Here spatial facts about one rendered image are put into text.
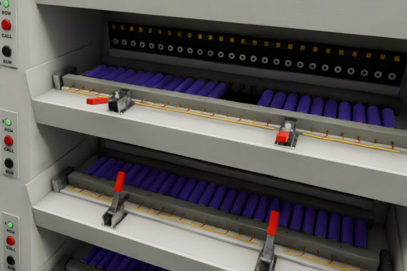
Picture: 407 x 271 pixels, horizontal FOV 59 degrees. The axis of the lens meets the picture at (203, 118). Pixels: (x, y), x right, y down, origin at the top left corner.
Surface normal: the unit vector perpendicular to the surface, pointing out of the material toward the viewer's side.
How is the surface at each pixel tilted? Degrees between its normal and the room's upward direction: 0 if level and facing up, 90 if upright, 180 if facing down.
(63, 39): 90
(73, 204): 15
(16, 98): 90
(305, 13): 105
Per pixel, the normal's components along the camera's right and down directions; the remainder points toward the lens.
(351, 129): -0.36, 0.43
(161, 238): 0.01, -0.88
